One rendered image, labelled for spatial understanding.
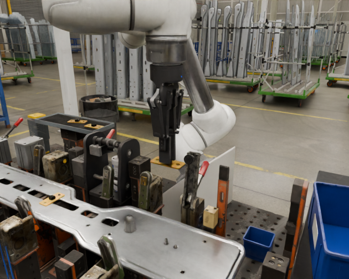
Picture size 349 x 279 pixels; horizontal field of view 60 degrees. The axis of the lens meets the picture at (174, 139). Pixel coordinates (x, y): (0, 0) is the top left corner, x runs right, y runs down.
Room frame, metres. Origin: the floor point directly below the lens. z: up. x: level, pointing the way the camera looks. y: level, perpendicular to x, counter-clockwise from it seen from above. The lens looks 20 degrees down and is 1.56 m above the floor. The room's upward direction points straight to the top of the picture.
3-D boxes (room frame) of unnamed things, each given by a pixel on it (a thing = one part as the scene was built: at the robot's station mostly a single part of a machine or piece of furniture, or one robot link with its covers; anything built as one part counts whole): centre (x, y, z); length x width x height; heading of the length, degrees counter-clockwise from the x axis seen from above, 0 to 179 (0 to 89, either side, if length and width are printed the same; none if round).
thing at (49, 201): (0.91, 0.43, 1.01); 0.08 x 0.04 x 0.01; 150
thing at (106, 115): (3.85, 0.99, 0.36); 0.54 x 0.50 x 0.73; 146
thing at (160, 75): (0.68, 0.02, 1.44); 0.08 x 0.07 x 0.09; 151
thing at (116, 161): (1.04, 0.24, 0.94); 0.18 x 0.13 x 0.49; 60
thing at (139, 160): (0.99, 0.13, 0.91); 0.07 x 0.05 x 0.42; 150
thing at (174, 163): (0.68, 0.02, 1.25); 0.08 x 0.04 x 0.01; 61
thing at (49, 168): (1.13, 0.49, 0.89); 0.13 x 0.11 x 0.38; 150
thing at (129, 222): (0.75, 0.13, 1.02); 0.03 x 0.03 x 0.07
